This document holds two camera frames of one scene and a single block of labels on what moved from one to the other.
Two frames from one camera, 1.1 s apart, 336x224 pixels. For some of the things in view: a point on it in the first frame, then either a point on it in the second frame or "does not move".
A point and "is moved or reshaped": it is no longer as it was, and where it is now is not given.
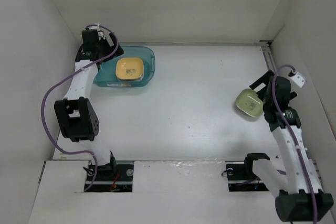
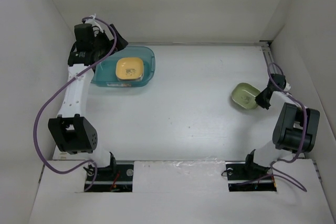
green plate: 248,102 is moved or reshaped
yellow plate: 129,69 does not move
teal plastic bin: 106,74 does not move
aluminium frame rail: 268,55 does not move
